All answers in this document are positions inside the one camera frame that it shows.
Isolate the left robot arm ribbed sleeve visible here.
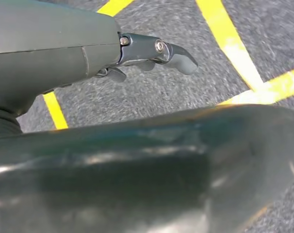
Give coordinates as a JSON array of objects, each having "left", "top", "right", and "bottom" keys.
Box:
[{"left": 0, "top": 107, "right": 24, "bottom": 136}]

